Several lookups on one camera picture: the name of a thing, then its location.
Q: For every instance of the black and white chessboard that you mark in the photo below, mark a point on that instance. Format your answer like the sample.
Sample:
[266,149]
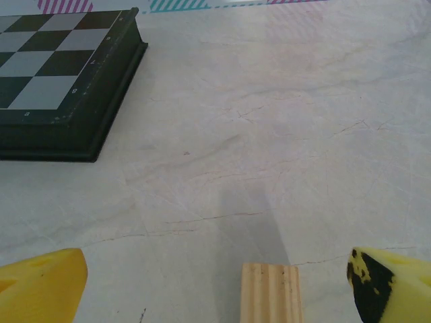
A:
[50,84]

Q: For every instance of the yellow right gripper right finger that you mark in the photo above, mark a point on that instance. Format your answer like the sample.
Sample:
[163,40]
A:
[404,292]

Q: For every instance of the small wooden block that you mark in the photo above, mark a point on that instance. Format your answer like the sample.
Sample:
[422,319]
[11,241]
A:
[271,296]

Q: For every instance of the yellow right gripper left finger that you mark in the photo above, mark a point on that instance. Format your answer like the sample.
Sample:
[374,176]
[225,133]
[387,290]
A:
[37,289]

